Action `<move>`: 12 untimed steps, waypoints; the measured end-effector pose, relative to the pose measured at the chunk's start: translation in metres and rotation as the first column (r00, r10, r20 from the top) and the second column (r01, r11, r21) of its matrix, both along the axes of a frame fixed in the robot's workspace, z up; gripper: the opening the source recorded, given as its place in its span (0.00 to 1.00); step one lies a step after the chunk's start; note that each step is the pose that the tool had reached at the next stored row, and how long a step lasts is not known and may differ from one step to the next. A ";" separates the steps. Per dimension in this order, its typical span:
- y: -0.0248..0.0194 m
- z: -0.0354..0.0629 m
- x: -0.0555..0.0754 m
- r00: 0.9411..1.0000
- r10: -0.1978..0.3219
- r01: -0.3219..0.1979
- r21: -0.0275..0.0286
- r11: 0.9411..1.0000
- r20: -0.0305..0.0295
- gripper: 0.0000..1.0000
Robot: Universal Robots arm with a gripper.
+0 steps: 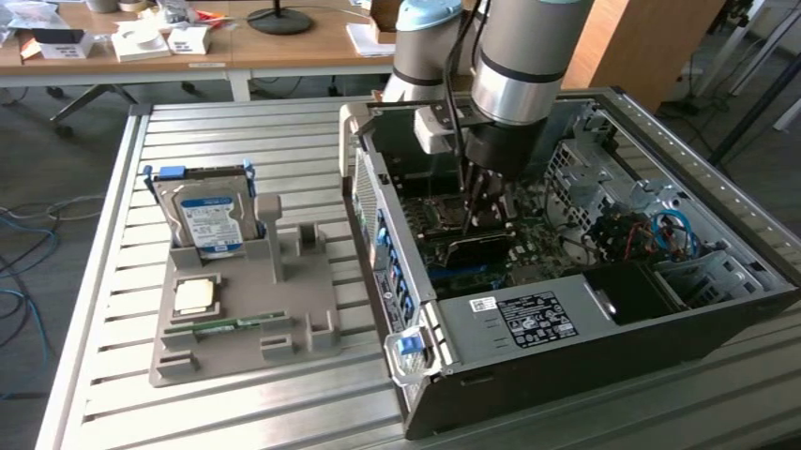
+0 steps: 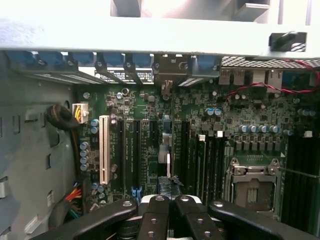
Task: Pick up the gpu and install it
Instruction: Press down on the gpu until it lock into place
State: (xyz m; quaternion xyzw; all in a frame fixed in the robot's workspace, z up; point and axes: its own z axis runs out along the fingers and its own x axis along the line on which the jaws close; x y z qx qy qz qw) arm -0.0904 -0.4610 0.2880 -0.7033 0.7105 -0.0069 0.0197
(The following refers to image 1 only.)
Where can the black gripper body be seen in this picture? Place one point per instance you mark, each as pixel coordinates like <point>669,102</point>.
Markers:
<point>506,150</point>

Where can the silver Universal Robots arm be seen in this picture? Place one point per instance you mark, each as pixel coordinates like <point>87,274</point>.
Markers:
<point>532,47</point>

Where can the green motherboard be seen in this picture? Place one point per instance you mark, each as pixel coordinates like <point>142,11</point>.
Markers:
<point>545,234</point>

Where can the perforated metal disk bay cage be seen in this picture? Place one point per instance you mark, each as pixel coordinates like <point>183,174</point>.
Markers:
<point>588,187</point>

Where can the blue expansion slot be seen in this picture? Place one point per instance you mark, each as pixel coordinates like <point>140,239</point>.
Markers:
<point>459,272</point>

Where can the blue slot retention latch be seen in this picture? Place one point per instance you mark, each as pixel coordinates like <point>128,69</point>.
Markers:
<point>411,313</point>
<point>394,260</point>
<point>383,227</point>
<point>403,288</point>

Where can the grey power supply unit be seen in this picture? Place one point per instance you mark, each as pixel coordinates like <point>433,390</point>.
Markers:
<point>463,328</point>

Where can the white paper stack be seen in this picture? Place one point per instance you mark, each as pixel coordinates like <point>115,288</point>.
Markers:
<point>373,44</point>

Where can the blue case release tab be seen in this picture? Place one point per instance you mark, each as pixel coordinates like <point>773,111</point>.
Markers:
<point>410,346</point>

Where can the brown cardboard box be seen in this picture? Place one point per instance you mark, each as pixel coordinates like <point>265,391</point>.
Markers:
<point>383,16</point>

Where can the open black PC case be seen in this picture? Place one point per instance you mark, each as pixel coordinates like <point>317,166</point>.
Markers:
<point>564,375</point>

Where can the small metal disk bay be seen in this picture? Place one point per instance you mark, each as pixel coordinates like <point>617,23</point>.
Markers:
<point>720,281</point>

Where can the grey plastic parts rack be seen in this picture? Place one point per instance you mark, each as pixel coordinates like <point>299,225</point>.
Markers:
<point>250,286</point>

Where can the white desk leg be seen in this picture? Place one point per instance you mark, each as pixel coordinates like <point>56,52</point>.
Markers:
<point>730,47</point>

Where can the hard disk in blue caddy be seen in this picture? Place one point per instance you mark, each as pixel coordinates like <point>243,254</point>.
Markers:
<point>206,220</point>

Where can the black round lamp base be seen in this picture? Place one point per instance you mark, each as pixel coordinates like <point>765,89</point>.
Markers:
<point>279,22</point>

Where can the loose green RAM stick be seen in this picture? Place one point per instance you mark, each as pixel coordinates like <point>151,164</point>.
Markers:
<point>238,322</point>

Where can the CPU chip with metal lid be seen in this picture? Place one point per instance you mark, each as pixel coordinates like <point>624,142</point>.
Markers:
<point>192,296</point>

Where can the orange packet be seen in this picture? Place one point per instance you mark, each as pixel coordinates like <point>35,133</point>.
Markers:
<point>212,19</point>

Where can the small white printed box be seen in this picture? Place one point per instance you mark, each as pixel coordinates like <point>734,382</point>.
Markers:
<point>187,41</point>

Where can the white box with tape roll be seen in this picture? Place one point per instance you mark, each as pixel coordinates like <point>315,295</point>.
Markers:
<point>140,44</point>

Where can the beige tape roll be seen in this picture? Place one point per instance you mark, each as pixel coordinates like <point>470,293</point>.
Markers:
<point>132,4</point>

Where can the wooden desk with wheeled legs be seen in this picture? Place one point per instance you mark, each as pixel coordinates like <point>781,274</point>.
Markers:
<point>94,65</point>

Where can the grey cup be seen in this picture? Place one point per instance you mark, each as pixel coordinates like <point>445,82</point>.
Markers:
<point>102,4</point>

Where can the white labelled cardboard box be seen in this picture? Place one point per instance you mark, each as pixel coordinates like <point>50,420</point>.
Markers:
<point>66,50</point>

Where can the black flat device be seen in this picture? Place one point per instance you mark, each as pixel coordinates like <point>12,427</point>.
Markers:
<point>58,36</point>

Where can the clear plastic bag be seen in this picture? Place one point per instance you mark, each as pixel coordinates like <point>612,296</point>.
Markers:
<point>26,13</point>

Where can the CPU socket with metal frame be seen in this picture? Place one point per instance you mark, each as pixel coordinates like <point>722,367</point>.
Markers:
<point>445,211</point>

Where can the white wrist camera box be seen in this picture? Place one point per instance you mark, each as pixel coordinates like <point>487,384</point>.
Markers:
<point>431,136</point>

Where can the dark metal post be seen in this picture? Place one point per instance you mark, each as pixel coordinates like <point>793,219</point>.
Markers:
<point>750,117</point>

